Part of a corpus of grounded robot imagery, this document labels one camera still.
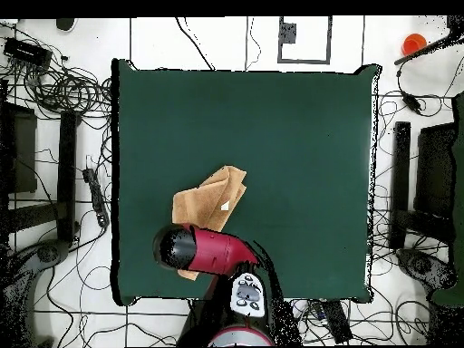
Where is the yellow terry towel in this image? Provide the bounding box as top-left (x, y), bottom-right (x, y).
top-left (171, 165), bottom-right (248, 281)

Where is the black flat panel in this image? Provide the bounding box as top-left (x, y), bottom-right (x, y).
top-left (0, 79), bottom-right (38, 195)
top-left (412, 121), bottom-right (458, 218)

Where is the dark green table cloth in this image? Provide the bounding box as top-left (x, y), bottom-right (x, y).
top-left (110, 57), bottom-right (382, 307)

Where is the black power strip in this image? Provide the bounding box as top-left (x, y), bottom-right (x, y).
top-left (320, 299), bottom-right (353, 344)
top-left (82, 167), bottom-right (111, 228)

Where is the black upright bar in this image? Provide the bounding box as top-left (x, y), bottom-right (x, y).
top-left (389, 121), bottom-right (411, 249)
top-left (55, 110), bottom-right (79, 244)

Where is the dark grey square plate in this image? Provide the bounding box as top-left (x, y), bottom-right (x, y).
top-left (278, 22), bottom-right (297, 44)

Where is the black chair base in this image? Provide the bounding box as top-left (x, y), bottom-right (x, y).
top-left (394, 247), bottom-right (459, 291)
top-left (0, 238), bottom-right (79, 347)

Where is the black power adapter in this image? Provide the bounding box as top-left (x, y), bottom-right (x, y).
top-left (400, 92), bottom-right (424, 115)

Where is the orange cup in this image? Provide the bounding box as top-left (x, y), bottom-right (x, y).
top-left (401, 33), bottom-right (428, 57)

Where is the dark oval object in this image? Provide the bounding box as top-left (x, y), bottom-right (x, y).
top-left (54, 17), bottom-right (78, 33)

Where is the black rod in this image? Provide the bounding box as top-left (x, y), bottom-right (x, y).
top-left (393, 34), bottom-right (464, 66)

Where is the black network box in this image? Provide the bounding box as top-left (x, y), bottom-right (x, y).
top-left (2, 36), bottom-right (53, 68)

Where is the black cable tangle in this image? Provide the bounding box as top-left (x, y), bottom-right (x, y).
top-left (0, 21), bottom-right (113, 121)

